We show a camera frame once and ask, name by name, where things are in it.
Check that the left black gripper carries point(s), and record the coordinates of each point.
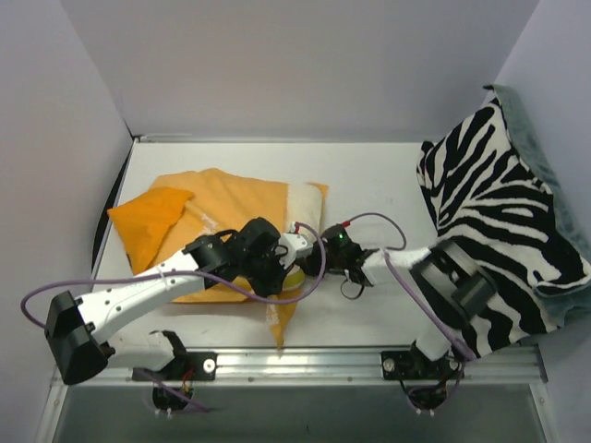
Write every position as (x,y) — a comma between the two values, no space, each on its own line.
(275,278)

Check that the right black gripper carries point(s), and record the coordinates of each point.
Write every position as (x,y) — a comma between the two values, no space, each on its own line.
(315,260)

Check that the cream memory foam pillow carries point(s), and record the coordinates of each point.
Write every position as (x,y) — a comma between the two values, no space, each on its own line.
(304,203)

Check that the orange pillowcase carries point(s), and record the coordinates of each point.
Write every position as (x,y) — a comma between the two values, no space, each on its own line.
(178,208)

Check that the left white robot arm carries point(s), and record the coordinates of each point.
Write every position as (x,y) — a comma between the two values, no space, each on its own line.
(82,331)

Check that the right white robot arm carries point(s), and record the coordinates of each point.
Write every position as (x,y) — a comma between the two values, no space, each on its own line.
(448,286)

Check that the zebra print cushion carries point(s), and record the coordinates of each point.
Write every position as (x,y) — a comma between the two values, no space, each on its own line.
(481,193)

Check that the grey-green towel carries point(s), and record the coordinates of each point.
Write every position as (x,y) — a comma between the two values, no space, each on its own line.
(549,175)

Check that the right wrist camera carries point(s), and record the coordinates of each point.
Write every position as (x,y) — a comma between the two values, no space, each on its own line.
(336,236)

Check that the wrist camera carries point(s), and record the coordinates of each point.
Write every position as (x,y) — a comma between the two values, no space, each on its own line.
(336,236)
(296,245)

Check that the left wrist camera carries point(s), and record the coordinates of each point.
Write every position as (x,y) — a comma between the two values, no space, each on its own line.
(296,245)

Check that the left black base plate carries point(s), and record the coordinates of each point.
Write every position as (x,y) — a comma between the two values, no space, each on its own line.
(182,365)

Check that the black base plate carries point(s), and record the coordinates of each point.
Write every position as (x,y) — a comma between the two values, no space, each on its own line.
(408,365)
(182,365)

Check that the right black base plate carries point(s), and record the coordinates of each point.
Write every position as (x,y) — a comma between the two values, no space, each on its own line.
(408,365)

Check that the aluminium mounting rail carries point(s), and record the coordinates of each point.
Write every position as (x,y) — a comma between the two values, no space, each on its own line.
(515,365)

